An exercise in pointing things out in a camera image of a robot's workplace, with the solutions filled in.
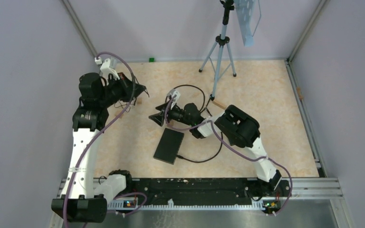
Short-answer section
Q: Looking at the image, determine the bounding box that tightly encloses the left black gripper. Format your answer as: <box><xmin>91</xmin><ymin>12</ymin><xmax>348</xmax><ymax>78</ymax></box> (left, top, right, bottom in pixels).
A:
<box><xmin>98</xmin><ymin>71</ymin><xmax>146</xmax><ymax>107</ymax></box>

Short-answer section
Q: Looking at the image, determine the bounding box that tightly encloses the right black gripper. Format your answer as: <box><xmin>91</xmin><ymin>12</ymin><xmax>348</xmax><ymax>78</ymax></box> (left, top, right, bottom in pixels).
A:
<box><xmin>149</xmin><ymin>100</ymin><xmax>193</xmax><ymax>127</ymax></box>

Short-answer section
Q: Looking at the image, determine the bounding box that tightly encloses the black network switch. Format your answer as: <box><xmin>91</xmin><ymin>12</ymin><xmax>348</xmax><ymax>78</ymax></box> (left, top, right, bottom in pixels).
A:
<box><xmin>153</xmin><ymin>128</ymin><xmax>184</xmax><ymax>165</ymax></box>

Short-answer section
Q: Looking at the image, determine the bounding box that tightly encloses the black ethernet cable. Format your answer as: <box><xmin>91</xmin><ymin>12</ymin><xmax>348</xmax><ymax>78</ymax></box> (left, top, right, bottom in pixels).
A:
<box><xmin>175</xmin><ymin>96</ymin><xmax>224</xmax><ymax>164</ymax></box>
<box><xmin>170</xmin><ymin>84</ymin><xmax>206</xmax><ymax>111</ymax></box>

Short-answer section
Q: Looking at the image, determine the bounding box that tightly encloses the black power adapter with cord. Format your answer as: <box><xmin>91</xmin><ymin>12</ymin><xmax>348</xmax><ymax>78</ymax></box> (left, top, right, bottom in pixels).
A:
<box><xmin>113</xmin><ymin>93</ymin><xmax>139</xmax><ymax>108</ymax></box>

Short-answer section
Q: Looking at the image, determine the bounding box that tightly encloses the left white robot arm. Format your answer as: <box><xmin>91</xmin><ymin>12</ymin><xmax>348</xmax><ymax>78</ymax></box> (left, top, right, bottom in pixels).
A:
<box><xmin>51</xmin><ymin>72</ymin><xmax>146</xmax><ymax>227</ymax></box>

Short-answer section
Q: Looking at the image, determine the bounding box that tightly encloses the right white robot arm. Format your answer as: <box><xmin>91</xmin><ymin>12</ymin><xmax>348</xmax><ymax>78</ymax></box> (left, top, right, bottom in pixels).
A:
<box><xmin>148</xmin><ymin>103</ymin><xmax>282</xmax><ymax>196</ymax></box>

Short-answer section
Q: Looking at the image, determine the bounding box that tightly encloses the long wooden block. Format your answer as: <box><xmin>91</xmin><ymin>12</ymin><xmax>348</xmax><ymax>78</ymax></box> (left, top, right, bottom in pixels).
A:
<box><xmin>212</xmin><ymin>99</ymin><xmax>227</xmax><ymax>110</ymax></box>

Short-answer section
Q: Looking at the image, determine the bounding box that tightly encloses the perforated white panel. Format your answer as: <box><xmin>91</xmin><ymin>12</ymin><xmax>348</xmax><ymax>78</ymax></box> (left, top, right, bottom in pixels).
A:
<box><xmin>234</xmin><ymin>0</ymin><xmax>262</xmax><ymax>47</ymax></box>

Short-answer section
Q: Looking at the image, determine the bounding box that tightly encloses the wooden cube by cord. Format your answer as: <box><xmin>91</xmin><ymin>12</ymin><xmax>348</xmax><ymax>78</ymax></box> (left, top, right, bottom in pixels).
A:
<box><xmin>114</xmin><ymin>112</ymin><xmax>124</xmax><ymax>118</ymax></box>

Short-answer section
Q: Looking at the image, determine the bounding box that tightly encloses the black coiled ethernet cable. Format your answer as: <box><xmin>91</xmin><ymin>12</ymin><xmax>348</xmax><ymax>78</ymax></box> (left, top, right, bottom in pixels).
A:
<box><xmin>170</xmin><ymin>84</ymin><xmax>206</xmax><ymax>111</ymax></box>

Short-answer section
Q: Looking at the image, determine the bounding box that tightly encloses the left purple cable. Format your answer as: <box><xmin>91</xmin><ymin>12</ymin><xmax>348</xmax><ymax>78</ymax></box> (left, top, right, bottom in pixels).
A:
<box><xmin>62</xmin><ymin>52</ymin><xmax>148</xmax><ymax>228</ymax></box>

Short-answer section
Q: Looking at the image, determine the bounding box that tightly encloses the purple cable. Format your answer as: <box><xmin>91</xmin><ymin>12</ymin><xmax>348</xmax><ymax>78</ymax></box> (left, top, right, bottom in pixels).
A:
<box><xmin>164</xmin><ymin>95</ymin><xmax>294</xmax><ymax>216</ymax></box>
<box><xmin>62</xmin><ymin>52</ymin><xmax>148</xmax><ymax>228</ymax></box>

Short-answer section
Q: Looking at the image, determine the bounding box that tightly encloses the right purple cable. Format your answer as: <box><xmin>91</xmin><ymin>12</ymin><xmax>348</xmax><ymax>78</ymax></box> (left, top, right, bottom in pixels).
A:
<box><xmin>164</xmin><ymin>95</ymin><xmax>294</xmax><ymax>216</ymax></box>

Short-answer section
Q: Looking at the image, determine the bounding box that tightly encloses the silver camera tripod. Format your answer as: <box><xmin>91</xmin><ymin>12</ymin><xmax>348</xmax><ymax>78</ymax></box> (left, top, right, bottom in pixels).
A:
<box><xmin>198</xmin><ymin>0</ymin><xmax>237</xmax><ymax>101</ymax></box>

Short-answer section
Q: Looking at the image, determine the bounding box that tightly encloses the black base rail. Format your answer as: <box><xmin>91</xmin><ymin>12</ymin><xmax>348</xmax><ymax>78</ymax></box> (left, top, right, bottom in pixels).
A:
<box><xmin>125</xmin><ymin>178</ymin><xmax>285</xmax><ymax>206</ymax></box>

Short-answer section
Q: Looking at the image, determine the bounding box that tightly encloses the wooden block on frame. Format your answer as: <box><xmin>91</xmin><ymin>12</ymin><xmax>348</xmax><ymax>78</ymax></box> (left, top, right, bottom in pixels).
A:
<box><xmin>296</xmin><ymin>87</ymin><xmax>304</xmax><ymax>101</ymax></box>

